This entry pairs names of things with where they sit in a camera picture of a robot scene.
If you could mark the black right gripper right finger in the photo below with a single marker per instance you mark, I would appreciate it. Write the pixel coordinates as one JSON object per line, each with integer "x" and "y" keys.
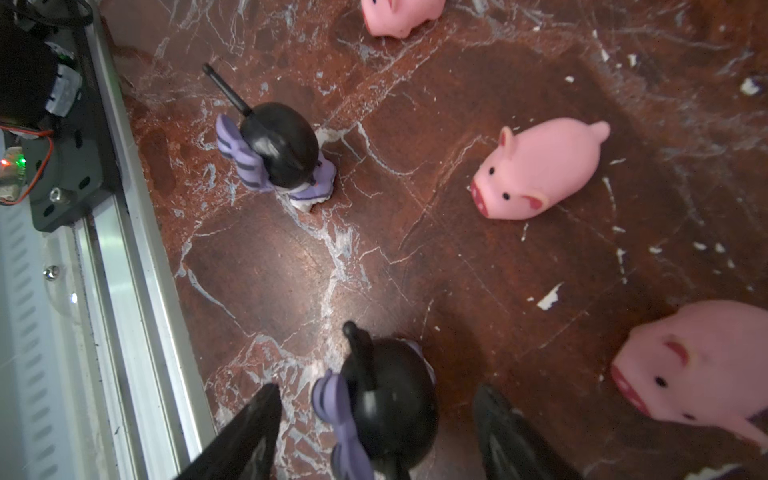
{"x": 510, "y": 447}

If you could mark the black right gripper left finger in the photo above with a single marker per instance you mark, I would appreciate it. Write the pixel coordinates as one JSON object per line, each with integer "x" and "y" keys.
{"x": 245, "y": 447}

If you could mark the dark cartoon figure toy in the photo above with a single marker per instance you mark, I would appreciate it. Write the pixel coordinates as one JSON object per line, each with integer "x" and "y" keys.
{"x": 274, "y": 149}
{"x": 382, "y": 407}

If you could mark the pink pig toy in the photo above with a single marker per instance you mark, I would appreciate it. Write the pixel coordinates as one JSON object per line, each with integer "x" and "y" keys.
{"x": 705, "y": 365}
{"x": 533, "y": 170}
{"x": 397, "y": 18}

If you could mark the left base circuit board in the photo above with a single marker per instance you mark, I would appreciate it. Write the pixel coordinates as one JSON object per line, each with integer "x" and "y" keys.
{"x": 13, "y": 175}

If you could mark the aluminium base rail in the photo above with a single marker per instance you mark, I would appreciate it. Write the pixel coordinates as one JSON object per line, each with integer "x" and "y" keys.
{"x": 98, "y": 379}

